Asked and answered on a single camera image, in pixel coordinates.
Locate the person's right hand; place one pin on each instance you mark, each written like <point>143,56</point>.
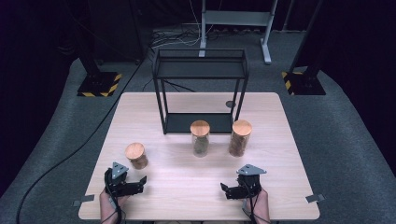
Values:
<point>261,205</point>

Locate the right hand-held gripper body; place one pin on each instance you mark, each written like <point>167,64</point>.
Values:
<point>249,185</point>

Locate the black stand with striped base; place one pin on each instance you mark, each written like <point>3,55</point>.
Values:
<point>305,83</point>
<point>98,84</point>

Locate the short glass jar wooden lid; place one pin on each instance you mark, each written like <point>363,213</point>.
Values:
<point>136,152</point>

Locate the person's left hand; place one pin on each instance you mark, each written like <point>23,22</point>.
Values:
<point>107,203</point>

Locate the black metal shelf rack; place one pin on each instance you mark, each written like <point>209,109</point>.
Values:
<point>199,70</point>

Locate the glass jar with green contents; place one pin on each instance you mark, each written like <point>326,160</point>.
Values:
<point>200,137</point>

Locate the tall glass jar brown contents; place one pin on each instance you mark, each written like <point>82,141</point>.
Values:
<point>240,137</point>

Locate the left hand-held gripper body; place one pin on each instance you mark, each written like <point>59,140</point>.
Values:
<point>120,186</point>

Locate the round grey table grommet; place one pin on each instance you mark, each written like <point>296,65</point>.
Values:
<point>229,104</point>

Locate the grey metal pole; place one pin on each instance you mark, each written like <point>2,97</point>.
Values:
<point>288,15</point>

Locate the grey metal stand frame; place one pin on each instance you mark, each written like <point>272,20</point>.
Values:
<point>236,18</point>

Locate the grey tape strip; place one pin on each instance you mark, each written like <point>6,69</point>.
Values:
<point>84,200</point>
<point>315,198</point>

